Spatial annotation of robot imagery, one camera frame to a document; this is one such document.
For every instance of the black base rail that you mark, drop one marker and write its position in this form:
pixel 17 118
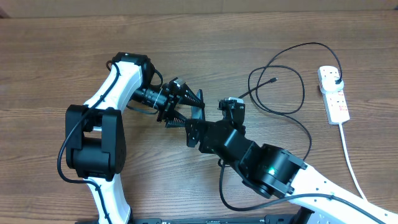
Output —
pixel 298 218

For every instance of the white power strip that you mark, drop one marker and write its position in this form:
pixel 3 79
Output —
pixel 335 103

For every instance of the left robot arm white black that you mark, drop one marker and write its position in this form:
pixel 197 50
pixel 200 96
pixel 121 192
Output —
pixel 95 144

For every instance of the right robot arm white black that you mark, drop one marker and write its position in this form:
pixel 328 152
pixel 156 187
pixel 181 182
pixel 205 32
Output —
pixel 272 171

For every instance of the white charger plug adapter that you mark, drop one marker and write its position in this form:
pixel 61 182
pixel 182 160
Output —
pixel 329 85

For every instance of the blue smartphone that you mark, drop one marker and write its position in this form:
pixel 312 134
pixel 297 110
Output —
pixel 198 110

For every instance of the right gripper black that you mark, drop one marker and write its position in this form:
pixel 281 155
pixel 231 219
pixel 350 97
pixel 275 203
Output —
pixel 198 129

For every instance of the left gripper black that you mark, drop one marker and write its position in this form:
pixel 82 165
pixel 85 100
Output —
pixel 171 102

